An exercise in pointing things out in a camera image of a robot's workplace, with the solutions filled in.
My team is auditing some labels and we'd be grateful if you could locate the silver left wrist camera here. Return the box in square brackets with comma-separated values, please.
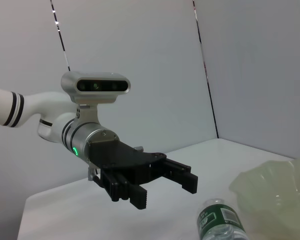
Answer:
[60, 71, 132, 126]

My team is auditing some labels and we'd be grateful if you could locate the clear green-label water bottle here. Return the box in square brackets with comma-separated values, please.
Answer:
[196, 198, 248, 240]

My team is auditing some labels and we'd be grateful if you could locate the left gripper cable with connector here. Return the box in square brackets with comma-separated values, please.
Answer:
[87, 163, 102, 182]

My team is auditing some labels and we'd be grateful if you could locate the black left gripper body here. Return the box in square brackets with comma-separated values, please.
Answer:
[87, 138, 167, 186]

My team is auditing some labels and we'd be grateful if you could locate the translucent wavy glass fruit plate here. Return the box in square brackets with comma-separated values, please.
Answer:
[229, 154, 300, 240]

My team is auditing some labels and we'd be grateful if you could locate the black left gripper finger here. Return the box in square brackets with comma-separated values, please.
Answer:
[149, 158, 199, 195]
[99, 169, 148, 211]

